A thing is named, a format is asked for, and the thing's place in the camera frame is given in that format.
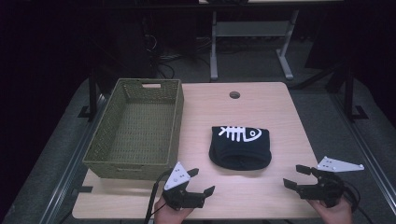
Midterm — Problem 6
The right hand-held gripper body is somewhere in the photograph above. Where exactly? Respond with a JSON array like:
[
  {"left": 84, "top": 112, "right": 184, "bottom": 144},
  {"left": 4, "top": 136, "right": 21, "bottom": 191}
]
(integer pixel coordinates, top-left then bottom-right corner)
[{"left": 296, "top": 156, "right": 365, "bottom": 208}]

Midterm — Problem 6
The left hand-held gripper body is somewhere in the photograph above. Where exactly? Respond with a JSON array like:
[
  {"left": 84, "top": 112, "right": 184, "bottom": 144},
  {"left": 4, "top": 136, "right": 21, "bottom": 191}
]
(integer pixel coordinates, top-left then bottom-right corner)
[{"left": 161, "top": 161, "right": 206, "bottom": 210}]

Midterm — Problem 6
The black fishbone print hat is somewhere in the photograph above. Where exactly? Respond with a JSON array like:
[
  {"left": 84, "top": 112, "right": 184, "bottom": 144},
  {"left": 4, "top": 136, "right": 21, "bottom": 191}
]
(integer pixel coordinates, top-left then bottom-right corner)
[{"left": 208, "top": 125, "right": 273, "bottom": 172}]

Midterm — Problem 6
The green woven basket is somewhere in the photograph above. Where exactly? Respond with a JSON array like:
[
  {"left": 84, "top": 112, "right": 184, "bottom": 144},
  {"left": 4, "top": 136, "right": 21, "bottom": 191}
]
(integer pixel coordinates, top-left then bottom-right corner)
[{"left": 82, "top": 77, "right": 185, "bottom": 182}]

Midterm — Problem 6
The person's right hand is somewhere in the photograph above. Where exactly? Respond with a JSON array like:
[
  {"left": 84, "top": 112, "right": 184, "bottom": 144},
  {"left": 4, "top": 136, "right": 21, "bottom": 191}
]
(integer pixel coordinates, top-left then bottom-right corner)
[{"left": 306, "top": 197, "right": 355, "bottom": 224}]

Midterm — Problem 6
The person's left hand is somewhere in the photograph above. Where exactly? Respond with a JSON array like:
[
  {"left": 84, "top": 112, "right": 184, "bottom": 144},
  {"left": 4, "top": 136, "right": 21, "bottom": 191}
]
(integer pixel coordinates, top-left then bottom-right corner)
[{"left": 153, "top": 195, "right": 194, "bottom": 224}]

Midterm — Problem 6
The black metal stand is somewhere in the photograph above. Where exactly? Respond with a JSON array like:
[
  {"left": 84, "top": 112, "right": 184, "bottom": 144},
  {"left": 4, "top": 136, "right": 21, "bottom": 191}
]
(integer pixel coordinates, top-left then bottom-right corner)
[
  {"left": 330, "top": 63, "right": 370, "bottom": 123},
  {"left": 77, "top": 68, "right": 105, "bottom": 122}
]

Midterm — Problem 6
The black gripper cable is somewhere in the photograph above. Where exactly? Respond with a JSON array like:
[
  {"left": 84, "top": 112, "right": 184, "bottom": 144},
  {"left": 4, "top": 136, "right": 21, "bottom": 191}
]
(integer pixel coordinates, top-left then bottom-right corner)
[
  {"left": 330, "top": 174, "right": 375, "bottom": 224},
  {"left": 144, "top": 169, "right": 174, "bottom": 224}
]

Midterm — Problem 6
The aluminium rail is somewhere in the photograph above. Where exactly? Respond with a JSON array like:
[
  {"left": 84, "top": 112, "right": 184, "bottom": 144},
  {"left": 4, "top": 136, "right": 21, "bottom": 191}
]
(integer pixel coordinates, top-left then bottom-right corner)
[
  {"left": 38, "top": 92, "right": 107, "bottom": 224},
  {"left": 330, "top": 92, "right": 396, "bottom": 217}
]

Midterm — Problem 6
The black table edge bracket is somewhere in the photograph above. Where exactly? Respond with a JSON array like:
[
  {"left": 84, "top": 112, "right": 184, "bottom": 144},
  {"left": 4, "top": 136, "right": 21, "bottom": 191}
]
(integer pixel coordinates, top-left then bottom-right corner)
[{"left": 72, "top": 185, "right": 94, "bottom": 194}]

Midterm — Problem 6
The tangle of floor cables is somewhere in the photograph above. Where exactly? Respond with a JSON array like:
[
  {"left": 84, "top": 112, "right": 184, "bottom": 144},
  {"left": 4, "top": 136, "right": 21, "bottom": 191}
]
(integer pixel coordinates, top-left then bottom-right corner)
[{"left": 141, "top": 32, "right": 213, "bottom": 80}]

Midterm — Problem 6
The grey metal table frame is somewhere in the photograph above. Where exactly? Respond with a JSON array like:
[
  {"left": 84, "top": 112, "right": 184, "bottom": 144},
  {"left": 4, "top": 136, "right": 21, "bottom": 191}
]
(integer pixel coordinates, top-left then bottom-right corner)
[{"left": 209, "top": 8, "right": 301, "bottom": 82}]

